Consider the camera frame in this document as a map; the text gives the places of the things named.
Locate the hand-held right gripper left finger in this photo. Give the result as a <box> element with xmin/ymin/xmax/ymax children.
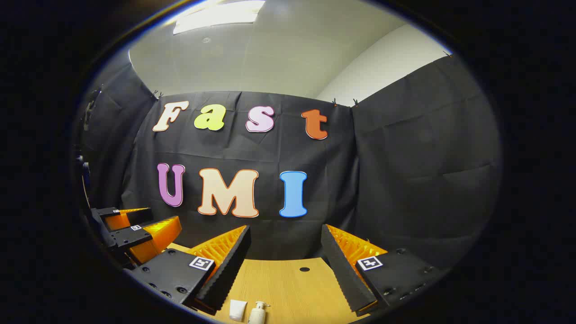
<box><xmin>127</xmin><ymin>225</ymin><xmax>252</xmax><ymax>315</ymax></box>

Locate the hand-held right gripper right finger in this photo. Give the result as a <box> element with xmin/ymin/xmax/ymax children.
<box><xmin>320</xmin><ymin>224</ymin><xmax>448</xmax><ymax>318</ymax></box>

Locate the white squeeze tube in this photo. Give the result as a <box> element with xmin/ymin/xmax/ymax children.
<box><xmin>229</xmin><ymin>299</ymin><xmax>248</xmax><ymax>322</ymax></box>

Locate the white pump bottle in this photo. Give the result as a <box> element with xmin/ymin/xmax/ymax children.
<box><xmin>247</xmin><ymin>301</ymin><xmax>271</xmax><ymax>324</ymax></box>

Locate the black backdrop cloth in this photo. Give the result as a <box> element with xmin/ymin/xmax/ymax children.
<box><xmin>76</xmin><ymin>54</ymin><xmax>502</xmax><ymax>270</ymax></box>

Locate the ceiling light panel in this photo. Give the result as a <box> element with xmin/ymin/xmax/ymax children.
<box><xmin>173</xmin><ymin>0</ymin><xmax>266</xmax><ymax>35</ymax></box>

